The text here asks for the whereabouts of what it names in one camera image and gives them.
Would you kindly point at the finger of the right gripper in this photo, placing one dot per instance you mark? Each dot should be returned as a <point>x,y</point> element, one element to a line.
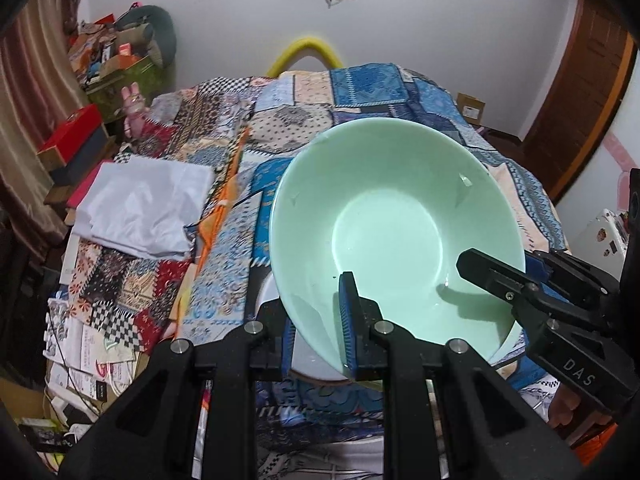
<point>520,279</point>

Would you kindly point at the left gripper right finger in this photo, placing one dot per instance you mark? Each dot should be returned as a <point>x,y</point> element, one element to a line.
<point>447,413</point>

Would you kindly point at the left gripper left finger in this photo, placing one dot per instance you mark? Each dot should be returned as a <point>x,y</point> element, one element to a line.
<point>187,396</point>

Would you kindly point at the green bowl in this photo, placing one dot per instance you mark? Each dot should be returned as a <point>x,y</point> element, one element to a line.
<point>394,203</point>

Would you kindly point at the person right hand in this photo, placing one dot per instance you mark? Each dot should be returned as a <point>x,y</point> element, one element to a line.
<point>571,417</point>

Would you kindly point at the cardboard box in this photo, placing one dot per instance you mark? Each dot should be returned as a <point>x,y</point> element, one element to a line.
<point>470,108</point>

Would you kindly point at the white folded cloth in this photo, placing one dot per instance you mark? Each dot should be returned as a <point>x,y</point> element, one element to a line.
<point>142,207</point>

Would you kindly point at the wooden wardrobe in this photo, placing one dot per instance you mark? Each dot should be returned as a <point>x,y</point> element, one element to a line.
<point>584,97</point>

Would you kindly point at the red box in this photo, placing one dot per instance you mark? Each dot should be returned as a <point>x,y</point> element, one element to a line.
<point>69,137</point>

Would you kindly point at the pink rabbit toy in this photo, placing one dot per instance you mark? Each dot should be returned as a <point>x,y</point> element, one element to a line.
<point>134,107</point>

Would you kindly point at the patchwork tablecloth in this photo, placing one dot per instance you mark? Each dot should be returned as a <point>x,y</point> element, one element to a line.
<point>308,427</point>

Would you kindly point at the yellow foam arch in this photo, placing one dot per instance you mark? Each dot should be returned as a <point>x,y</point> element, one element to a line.
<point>304,47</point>

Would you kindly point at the striped brown curtain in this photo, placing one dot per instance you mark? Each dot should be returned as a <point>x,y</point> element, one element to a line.
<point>38,91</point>

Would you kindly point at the green box with clutter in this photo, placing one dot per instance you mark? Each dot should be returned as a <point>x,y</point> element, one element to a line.
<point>102,70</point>

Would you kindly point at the grey neck pillow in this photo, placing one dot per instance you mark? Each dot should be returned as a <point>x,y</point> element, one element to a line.
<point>148,31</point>

